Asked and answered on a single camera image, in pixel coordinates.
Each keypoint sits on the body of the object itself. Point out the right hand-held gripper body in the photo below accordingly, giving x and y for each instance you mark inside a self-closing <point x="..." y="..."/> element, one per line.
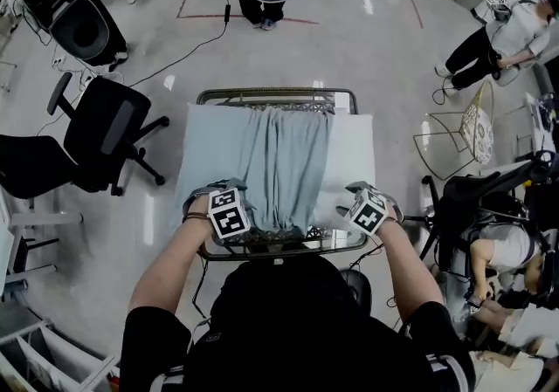
<point x="369" y="213"/>

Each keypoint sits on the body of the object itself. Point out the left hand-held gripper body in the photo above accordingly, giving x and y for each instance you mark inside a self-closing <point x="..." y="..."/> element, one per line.
<point x="229" y="215"/>

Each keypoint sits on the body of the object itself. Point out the white pillow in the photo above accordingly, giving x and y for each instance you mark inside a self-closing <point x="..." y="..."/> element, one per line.
<point x="354" y="150"/>

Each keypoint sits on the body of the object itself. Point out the light blue pillowcase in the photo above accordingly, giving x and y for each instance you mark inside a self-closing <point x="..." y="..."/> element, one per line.
<point x="284" y="163"/>

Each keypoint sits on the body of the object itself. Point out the person's left forearm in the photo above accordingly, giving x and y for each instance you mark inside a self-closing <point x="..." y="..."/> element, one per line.
<point x="170" y="263"/>

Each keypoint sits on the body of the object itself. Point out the person's right forearm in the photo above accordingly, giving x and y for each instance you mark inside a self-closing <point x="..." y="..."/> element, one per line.
<point x="410" y="268"/>

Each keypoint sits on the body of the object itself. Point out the dark wrist band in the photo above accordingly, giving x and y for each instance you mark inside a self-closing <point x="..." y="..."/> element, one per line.
<point x="393" y="220"/>
<point x="196" y="218"/>

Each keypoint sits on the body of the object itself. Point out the black office chair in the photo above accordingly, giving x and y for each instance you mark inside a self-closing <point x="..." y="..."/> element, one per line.
<point x="109" y="119"/>
<point x="476" y="202"/>
<point x="30" y="167"/>

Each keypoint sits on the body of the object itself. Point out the white paper card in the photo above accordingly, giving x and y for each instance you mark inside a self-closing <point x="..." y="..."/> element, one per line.
<point x="341" y="102"/>

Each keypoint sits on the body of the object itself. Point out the person's black shirt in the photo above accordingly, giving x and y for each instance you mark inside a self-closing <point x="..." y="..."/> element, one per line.
<point x="284" y="329"/>

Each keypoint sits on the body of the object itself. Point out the white desk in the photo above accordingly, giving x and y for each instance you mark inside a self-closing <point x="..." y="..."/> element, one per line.
<point x="48" y="218"/>

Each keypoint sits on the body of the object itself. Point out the white power strip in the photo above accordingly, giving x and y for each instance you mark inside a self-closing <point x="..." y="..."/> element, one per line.
<point x="58" y="61"/>
<point x="88" y="77"/>

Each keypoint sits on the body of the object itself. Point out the white shelf unit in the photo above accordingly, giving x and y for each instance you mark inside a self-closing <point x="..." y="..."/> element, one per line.
<point x="65" y="348"/>

